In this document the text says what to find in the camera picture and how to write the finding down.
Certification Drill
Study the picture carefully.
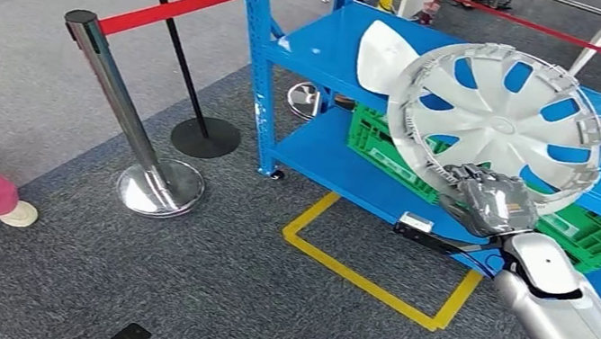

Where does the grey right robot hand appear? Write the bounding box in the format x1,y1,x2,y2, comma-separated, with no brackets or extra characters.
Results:
432,158,546,247

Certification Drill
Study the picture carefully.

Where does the silver wheel hubcap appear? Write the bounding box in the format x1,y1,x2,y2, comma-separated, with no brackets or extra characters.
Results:
372,27,601,227

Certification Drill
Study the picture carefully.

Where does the green plastic crate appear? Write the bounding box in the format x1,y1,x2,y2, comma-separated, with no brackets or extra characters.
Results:
339,103,454,206
528,198,601,277

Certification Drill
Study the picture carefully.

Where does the white triangular plastic cover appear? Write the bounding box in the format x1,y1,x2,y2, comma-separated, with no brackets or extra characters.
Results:
351,17,426,101

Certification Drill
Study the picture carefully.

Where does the pink drink bottle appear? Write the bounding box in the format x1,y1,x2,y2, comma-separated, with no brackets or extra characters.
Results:
409,0,443,29

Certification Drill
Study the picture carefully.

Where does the chrome stanchion base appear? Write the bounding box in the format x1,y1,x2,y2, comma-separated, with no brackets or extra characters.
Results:
283,77,324,123

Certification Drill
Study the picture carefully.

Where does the black stanchion post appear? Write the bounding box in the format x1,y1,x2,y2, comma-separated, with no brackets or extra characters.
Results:
94,0,264,165

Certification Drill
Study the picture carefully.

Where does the chrome stanchion post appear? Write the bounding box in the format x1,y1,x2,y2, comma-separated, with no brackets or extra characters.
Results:
34,6,231,227

